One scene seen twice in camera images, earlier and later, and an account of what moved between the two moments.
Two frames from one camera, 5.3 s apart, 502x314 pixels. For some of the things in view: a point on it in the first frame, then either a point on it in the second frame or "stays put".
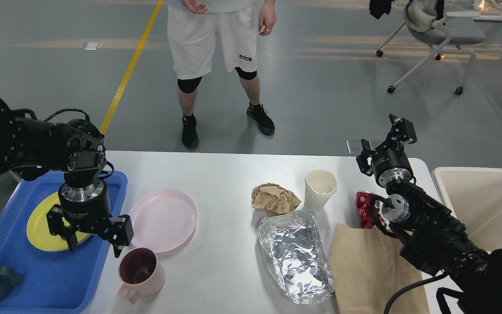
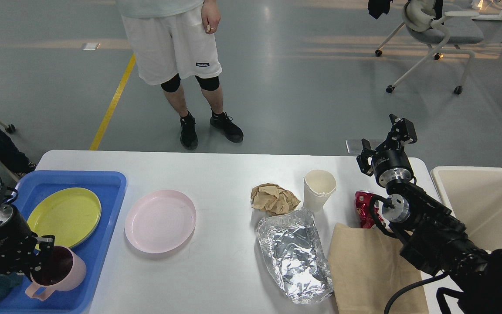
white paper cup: [320, 185] stays put
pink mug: [140, 274] -> [60, 271]
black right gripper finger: [362, 159] stays put
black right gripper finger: [402, 130] stays put
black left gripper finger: [120, 233] -> [43, 254]
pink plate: [162, 220] stays put
